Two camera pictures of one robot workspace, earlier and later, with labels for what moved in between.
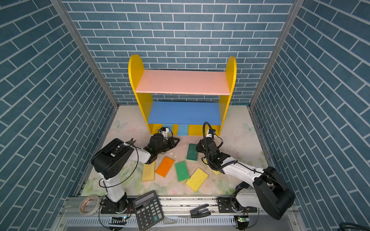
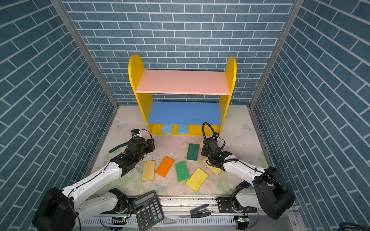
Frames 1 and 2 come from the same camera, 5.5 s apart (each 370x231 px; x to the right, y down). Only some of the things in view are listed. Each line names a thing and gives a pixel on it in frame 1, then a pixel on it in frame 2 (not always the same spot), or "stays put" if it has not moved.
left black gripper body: (165, 146) → (148, 147)
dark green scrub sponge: (192, 153) stays put
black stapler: (199, 212) stays put
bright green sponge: (181, 171) stays put
